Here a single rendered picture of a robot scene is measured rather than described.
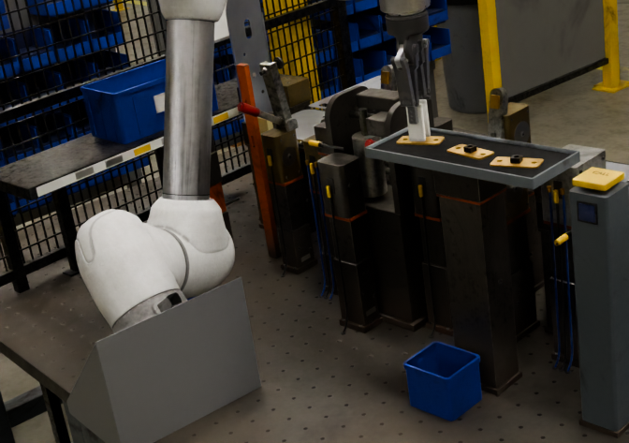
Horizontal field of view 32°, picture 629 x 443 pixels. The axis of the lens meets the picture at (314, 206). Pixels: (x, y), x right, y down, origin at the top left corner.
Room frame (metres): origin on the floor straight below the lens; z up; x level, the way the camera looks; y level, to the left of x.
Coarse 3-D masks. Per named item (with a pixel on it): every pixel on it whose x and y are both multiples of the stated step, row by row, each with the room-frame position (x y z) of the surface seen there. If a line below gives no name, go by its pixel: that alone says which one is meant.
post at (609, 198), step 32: (576, 192) 1.59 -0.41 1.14; (608, 192) 1.57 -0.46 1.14; (576, 224) 1.59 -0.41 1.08; (608, 224) 1.55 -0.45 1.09; (576, 256) 1.60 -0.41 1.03; (608, 256) 1.55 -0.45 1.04; (576, 288) 1.60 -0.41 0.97; (608, 288) 1.55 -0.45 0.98; (608, 320) 1.55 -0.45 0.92; (608, 352) 1.56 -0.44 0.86; (608, 384) 1.56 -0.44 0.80; (608, 416) 1.56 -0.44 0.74
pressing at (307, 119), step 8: (296, 112) 2.72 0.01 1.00; (304, 112) 2.71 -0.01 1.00; (312, 112) 2.70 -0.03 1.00; (320, 112) 2.69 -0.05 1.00; (304, 120) 2.64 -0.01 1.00; (312, 120) 2.63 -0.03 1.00; (320, 120) 2.62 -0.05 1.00; (296, 128) 2.59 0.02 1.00; (304, 128) 2.58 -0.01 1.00; (312, 128) 2.57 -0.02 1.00; (304, 136) 2.52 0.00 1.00; (608, 168) 2.02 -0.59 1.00; (616, 168) 2.01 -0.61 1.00; (624, 168) 2.01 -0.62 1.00; (624, 176) 1.96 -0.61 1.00
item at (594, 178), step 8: (592, 168) 1.63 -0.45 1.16; (584, 176) 1.60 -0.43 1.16; (592, 176) 1.60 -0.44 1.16; (600, 176) 1.59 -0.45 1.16; (608, 176) 1.59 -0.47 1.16; (616, 176) 1.58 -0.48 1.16; (576, 184) 1.60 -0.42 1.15; (584, 184) 1.58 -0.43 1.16; (592, 184) 1.57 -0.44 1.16; (600, 184) 1.56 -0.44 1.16; (608, 184) 1.57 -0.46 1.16; (616, 184) 1.58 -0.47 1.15
